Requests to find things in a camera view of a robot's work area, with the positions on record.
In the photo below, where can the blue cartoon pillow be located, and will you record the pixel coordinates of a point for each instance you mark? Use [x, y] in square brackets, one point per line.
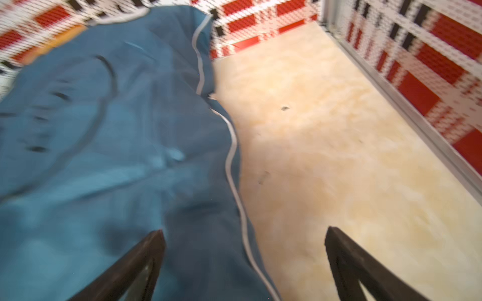
[112, 136]

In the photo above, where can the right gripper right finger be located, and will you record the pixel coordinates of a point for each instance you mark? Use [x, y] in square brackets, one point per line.
[353, 267]

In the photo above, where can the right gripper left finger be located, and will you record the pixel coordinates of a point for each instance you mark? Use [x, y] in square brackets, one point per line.
[132, 277]

